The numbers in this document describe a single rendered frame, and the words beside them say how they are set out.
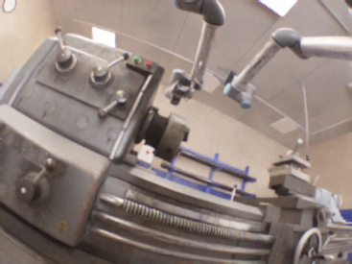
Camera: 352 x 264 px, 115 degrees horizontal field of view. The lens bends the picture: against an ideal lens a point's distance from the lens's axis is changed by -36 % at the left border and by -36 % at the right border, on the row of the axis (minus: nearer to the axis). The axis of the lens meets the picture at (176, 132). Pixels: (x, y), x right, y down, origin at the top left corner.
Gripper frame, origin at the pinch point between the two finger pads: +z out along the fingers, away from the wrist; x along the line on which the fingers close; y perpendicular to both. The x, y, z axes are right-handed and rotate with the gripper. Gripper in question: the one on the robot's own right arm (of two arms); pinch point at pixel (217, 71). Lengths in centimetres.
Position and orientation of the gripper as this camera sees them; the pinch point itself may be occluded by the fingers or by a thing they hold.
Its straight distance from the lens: 135.0
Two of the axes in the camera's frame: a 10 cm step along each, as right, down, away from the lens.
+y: -0.6, 4.7, -8.8
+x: -4.1, 7.9, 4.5
